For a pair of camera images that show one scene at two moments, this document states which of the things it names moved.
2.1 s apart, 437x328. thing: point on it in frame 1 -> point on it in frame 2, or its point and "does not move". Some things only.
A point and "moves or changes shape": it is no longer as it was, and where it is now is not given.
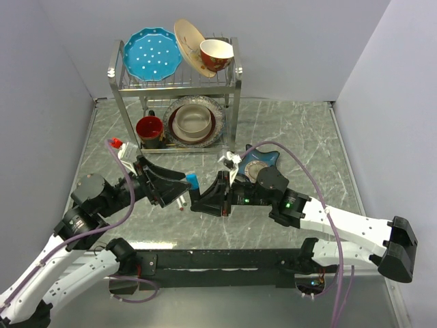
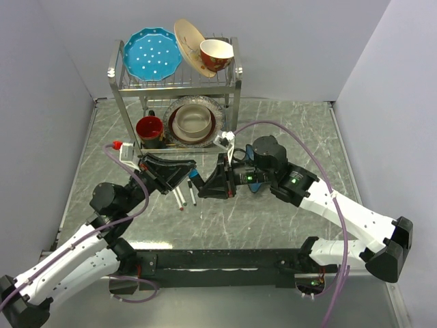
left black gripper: (161, 185) -> (164, 175)
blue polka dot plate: (152, 54) does not move
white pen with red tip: (179, 204) does not move
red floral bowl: (216, 55) does not move
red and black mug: (149, 129) does not move
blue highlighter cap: (192, 178) moves or changes shape
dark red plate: (177, 134) does not move
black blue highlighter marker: (195, 196) -> (198, 181)
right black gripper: (214, 199) -> (221, 180)
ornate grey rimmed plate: (209, 103) does not move
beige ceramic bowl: (193, 121) does not move
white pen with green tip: (183, 201) does not move
